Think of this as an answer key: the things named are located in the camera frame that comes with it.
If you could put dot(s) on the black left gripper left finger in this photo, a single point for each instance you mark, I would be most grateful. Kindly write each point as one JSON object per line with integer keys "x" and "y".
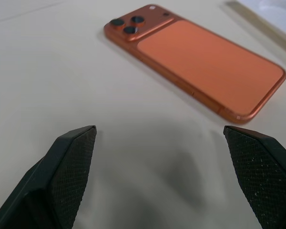
{"x": 62, "y": 181}

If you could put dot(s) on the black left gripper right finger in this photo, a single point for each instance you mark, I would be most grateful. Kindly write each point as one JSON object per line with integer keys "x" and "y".
{"x": 262, "y": 176}

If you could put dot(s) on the orange smartphone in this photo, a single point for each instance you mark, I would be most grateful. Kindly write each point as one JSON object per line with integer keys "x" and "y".
{"x": 205, "y": 71}

